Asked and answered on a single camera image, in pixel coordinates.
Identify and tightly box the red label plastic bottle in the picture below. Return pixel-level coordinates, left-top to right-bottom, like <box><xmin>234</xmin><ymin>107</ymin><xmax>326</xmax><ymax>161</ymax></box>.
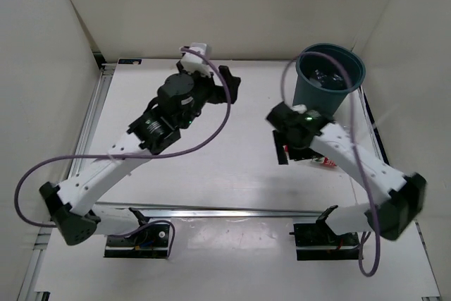
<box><xmin>284</xmin><ymin>144</ymin><xmax>339</xmax><ymax>168</ymax></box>

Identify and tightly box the blue label plastic bottle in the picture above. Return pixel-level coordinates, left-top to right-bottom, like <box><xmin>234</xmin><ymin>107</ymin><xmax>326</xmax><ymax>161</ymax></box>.
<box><xmin>309</xmin><ymin>70</ymin><xmax>329</xmax><ymax>87</ymax></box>

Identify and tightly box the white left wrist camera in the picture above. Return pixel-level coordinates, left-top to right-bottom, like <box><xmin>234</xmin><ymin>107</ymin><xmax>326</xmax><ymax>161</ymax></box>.
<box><xmin>180</xmin><ymin>42</ymin><xmax>211</xmax><ymax>78</ymax></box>

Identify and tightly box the black label plastic bottle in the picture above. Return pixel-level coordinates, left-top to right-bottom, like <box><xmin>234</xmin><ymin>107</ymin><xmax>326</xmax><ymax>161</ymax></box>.
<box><xmin>326</xmin><ymin>74</ymin><xmax>347</xmax><ymax>91</ymax></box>

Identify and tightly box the dark teal plastic bin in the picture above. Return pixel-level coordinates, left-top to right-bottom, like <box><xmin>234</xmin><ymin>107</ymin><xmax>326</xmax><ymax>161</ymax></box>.
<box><xmin>292</xmin><ymin>43</ymin><xmax>366</xmax><ymax>116</ymax></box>

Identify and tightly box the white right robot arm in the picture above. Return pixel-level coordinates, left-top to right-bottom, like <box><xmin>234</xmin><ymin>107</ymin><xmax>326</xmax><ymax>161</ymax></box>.
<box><xmin>266</xmin><ymin>102</ymin><xmax>427</xmax><ymax>245</ymax></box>

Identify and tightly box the blue sticker on table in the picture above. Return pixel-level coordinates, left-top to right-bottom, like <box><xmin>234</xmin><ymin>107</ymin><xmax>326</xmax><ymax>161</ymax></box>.
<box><xmin>118</xmin><ymin>59</ymin><xmax>142</xmax><ymax>65</ymax></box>

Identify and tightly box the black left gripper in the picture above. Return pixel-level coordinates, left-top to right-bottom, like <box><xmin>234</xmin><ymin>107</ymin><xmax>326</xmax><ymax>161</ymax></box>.
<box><xmin>175</xmin><ymin>60</ymin><xmax>240</xmax><ymax>129</ymax></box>

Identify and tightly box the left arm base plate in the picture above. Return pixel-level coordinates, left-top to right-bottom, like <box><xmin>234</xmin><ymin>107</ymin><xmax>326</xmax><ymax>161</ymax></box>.
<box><xmin>104</xmin><ymin>218</ymin><xmax>175</xmax><ymax>259</ymax></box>

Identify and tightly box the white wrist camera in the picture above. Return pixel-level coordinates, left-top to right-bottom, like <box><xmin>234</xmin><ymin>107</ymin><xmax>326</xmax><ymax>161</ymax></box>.
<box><xmin>291</xmin><ymin>104</ymin><xmax>307</xmax><ymax>113</ymax></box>
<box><xmin>180</xmin><ymin>42</ymin><xmax>211</xmax><ymax>78</ymax></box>

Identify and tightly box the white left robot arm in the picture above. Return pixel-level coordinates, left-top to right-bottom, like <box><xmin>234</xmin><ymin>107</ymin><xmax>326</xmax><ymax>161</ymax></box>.
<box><xmin>39</xmin><ymin>63</ymin><xmax>241</xmax><ymax>246</ymax></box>

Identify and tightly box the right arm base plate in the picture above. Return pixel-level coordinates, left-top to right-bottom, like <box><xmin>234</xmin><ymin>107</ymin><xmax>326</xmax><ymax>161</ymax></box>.
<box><xmin>290</xmin><ymin>223</ymin><xmax>360</xmax><ymax>261</ymax></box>

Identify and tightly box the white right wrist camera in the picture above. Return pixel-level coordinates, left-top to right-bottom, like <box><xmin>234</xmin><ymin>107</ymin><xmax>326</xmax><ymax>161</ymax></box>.
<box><xmin>291</xmin><ymin>104</ymin><xmax>307</xmax><ymax>113</ymax></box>

